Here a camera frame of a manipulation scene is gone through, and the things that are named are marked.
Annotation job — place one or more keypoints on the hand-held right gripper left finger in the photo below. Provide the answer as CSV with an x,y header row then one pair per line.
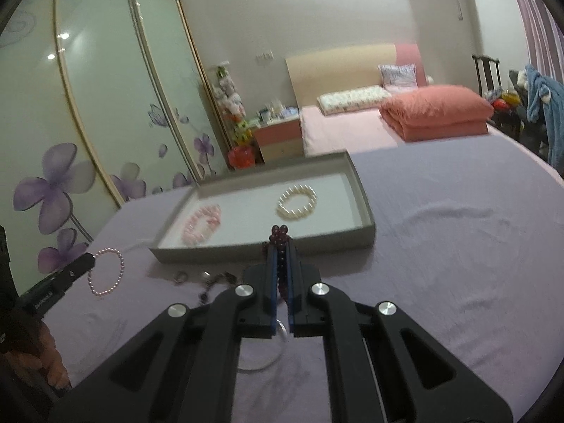
x,y
274,275

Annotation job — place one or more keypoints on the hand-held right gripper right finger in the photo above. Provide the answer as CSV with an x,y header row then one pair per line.
x,y
291,275

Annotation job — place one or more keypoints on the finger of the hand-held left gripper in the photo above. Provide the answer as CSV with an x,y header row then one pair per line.
x,y
77,268

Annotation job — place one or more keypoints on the grey jewelry tray box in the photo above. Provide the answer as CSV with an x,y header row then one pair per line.
x,y
308,229

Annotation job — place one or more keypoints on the person's left hand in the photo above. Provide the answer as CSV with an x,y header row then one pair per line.
x,y
48,357

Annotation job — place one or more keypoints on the red trash bin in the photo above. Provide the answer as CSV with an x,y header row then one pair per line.
x,y
241,158

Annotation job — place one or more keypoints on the pink and beige nightstand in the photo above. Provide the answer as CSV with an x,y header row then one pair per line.
x,y
280,141

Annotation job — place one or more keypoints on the pink sheeted bed mattress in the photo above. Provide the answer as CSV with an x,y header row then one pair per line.
x,y
343,132

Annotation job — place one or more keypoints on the purple bed sheet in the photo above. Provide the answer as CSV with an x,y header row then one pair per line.
x,y
440,229

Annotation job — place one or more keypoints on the flower print sliding wardrobe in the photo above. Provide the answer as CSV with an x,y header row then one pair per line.
x,y
88,97

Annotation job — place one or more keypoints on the column of stuffed toys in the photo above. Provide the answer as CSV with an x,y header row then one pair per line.
x,y
229,97

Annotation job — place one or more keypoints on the patterned white pillow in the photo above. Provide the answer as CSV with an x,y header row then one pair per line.
x,y
352,99

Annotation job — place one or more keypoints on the beige and pink headboard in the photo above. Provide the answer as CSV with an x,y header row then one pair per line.
x,y
335,66

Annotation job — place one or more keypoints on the folded pink quilt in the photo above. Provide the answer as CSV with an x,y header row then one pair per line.
x,y
436,114

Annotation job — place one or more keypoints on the small purple pillow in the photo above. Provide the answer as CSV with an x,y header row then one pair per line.
x,y
396,75

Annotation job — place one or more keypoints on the colourful toys pile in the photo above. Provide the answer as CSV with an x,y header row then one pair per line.
x,y
502,101

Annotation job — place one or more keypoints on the dark wooden chair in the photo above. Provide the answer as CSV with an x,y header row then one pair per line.
x,y
484,70

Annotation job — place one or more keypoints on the blue fleece garment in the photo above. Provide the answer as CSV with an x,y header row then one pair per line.
x,y
553,110

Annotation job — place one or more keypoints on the pink curtain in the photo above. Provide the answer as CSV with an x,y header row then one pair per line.
x,y
535,17

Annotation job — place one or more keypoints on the white wall socket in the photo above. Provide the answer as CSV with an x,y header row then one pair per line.
x,y
265,56

